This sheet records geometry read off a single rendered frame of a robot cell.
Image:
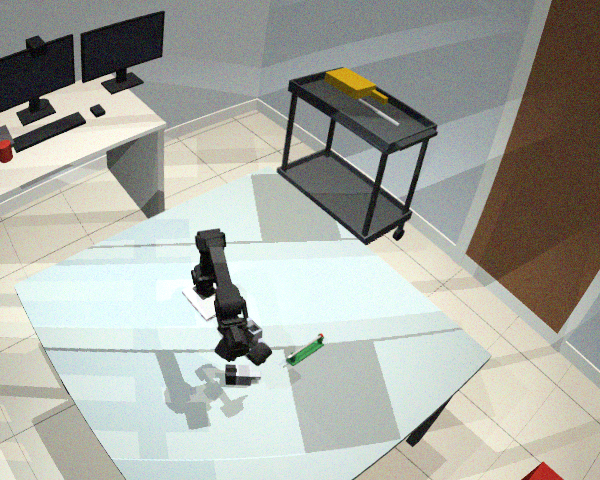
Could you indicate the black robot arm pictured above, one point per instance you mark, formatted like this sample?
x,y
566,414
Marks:
x,y
228,303

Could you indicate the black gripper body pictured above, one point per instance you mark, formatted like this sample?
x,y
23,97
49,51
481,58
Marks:
x,y
258,354

